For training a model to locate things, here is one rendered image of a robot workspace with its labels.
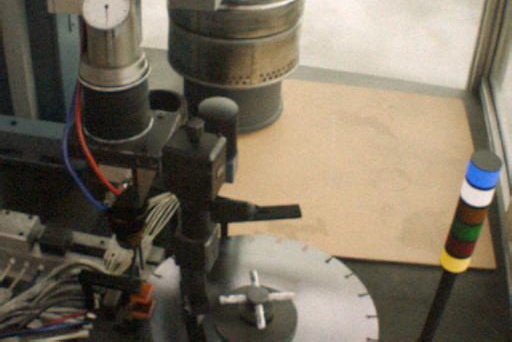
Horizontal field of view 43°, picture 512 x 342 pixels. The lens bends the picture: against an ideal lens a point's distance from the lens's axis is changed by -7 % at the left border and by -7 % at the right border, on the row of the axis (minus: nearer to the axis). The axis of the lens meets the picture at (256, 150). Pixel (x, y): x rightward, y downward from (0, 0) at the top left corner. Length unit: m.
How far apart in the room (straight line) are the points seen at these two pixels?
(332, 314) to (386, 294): 0.32
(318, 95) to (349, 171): 0.30
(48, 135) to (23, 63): 0.31
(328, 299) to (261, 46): 0.62
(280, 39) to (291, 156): 0.26
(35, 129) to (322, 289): 0.51
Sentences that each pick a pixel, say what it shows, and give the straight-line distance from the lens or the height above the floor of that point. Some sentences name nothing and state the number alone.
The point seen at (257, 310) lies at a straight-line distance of 0.88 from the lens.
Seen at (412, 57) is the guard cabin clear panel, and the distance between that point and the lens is 1.88.
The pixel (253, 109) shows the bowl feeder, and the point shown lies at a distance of 1.54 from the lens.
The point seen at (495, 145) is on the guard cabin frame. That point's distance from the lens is 1.61.
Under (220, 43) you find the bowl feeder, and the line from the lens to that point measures 1.40.
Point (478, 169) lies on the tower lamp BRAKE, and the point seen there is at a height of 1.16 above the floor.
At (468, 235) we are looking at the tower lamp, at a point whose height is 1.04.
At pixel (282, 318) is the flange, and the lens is 0.92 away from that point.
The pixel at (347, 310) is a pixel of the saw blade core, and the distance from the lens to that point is 0.96.
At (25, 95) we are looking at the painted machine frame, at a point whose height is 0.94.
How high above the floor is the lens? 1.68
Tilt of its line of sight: 37 degrees down
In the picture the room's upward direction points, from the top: 3 degrees clockwise
